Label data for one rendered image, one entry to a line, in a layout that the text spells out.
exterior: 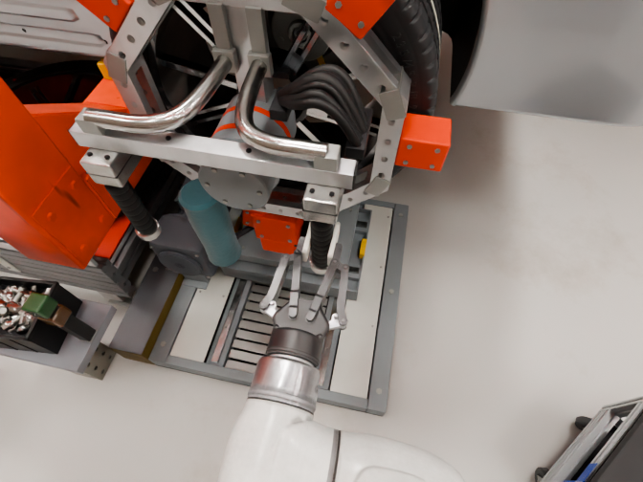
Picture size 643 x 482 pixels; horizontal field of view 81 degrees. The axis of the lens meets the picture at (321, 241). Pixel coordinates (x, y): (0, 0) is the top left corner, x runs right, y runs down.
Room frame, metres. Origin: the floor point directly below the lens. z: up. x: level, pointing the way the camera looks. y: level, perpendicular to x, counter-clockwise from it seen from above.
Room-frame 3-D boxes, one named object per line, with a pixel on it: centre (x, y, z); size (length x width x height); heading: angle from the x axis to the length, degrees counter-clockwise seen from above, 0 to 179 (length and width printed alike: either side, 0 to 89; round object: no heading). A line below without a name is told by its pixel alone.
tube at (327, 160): (0.46, 0.05, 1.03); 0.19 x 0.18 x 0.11; 168
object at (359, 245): (0.77, 0.08, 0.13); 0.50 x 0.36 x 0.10; 78
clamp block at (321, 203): (0.36, -0.01, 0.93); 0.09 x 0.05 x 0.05; 168
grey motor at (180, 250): (0.77, 0.40, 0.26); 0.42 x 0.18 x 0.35; 168
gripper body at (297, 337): (0.18, 0.03, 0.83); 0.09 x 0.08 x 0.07; 168
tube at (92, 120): (0.50, 0.24, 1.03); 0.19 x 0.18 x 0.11; 168
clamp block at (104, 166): (0.43, 0.33, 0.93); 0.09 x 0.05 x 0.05; 168
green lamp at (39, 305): (0.30, 0.57, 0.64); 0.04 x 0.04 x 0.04; 78
